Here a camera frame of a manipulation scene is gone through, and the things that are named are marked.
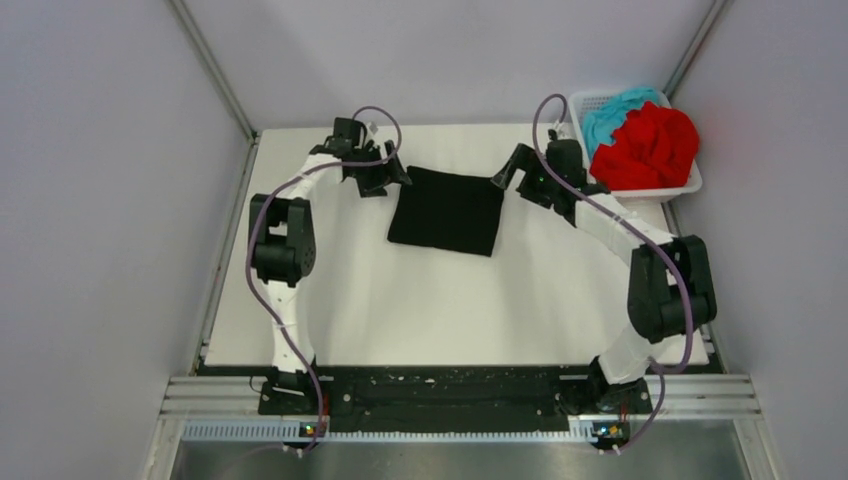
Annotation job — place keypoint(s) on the white slotted cable duct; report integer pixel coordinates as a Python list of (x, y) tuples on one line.
[(299, 431)]

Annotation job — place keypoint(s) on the white plastic basket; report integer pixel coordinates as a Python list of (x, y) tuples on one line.
[(693, 184)]

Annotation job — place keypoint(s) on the aluminium frame rail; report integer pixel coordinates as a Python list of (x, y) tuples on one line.
[(687, 397)]

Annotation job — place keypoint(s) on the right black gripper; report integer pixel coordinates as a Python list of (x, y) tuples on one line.
[(523, 159)]

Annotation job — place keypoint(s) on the black t shirt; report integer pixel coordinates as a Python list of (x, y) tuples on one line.
[(446, 211)]

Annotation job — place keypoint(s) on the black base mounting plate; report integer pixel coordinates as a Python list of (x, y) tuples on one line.
[(452, 399)]

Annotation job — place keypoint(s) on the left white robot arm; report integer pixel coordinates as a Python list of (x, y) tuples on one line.
[(282, 243)]

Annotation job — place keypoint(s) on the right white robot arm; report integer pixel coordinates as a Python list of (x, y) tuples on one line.
[(670, 288)]

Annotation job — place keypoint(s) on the blue t shirt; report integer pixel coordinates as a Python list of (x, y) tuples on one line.
[(604, 114)]

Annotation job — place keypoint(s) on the red t shirt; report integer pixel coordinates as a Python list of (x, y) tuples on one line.
[(654, 148)]

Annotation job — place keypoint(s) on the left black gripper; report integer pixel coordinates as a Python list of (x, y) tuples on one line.
[(387, 173)]

